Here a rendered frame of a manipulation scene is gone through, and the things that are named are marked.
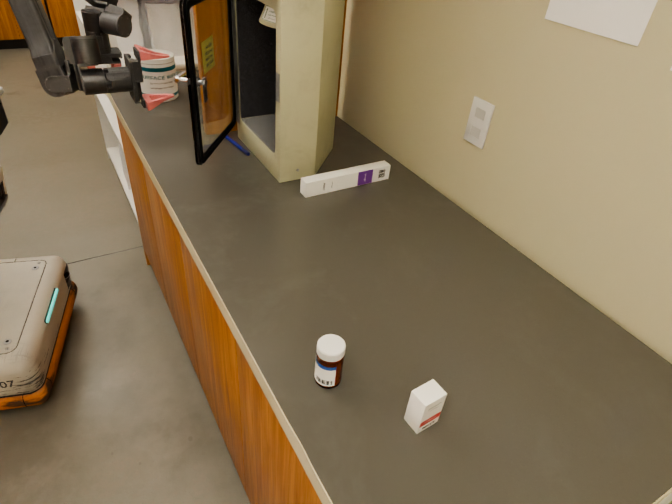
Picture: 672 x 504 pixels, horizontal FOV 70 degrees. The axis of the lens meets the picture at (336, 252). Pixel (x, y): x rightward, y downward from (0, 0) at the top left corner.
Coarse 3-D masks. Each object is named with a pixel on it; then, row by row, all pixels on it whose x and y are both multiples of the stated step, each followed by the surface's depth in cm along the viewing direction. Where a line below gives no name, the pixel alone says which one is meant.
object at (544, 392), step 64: (128, 128) 153; (192, 192) 125; (256, 192) 128; (384, 192) 134; (192, 256) 110; (256, 256) 106; (320, 256) 108; (384, 256) 110; (448, 256) 112; (512, 256) 114; (256, 320) 91; (320, 320) 92; (384, 320) 94; (448, 320) 95; (512, 320) 97; (576, 320) 98; (384, 384) 82; (448, 384) 83; (512, 384) 84; (576, 384) 85; (640, 384) 86; (320, 448) 72; (384, 448) 72; (448, 448) 73; (512, 448) 74; (576, 448) 75; (640, 448) 76
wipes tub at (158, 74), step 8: (144, 64) 164; (152, 64) 163; (160, 64) 164; (168, 64) 166; (144, 72) 165; (152, 72) 165; (160, 72) 166; (168, 72) 168; (144, 80) 167; (152, 80) 167; (160, 80) 167; (168, 80) 169; (144, 88) 169; (152, 88) 168; (160, 88) 169; (168, 88) 170; (176, 88) 174; (176, 96) 175
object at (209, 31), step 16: (208, 0) 115; (224, 0) 125; (192, 16) 108; (208, 16) 117; (224, 16) 127; (192, 32) 109; (208, 32) 118; (224, 32) 128; (208, 48) 120; (224, 48) 130; (208, 64) 121; (224, 64) 132; (208, 80) 123; (224, 80) 134; (208, 96) 124; (224, 96) 136; (192, 112) 117; (208, 112) 126; (224, 112) 138; (192, 128) 119; (208, 128) 128; (224, 128) 140; (208, 144) 130
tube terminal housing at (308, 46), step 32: (288, 0) 106; (320, 0) 110; (288, 32) 110; (320, 32) 114; (288, 64) 115; (320, 64) 119; (288, 96) 119; (320, 96) 125; (288, 128) 124; (320, 128) 132; (288, 160) 130; (320, 160) 140
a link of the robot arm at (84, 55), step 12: (72, 36) 106; (84, 36) 106; (96, 36) 109; (72, 48) 107; (84, 48) 107; (96, 48) 109; (72, 60) 109; (84, 60) 108; (96, 60) 109; (72, 72) 110; (48, 84) 108; (60, 84) 108; (72, 84) 110
